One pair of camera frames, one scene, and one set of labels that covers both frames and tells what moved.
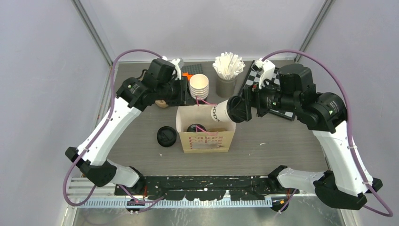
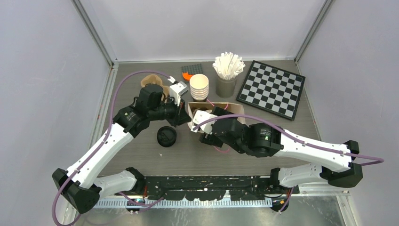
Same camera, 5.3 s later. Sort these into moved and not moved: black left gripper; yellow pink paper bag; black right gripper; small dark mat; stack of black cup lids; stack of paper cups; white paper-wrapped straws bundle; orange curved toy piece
Moved: black left gripper; black right gripper; yellow pink paper bag
Not moved: orange curved toy piece; white paper-wrapped straws bundle; small dark mat; stack of paper cups; stack of black cup lids
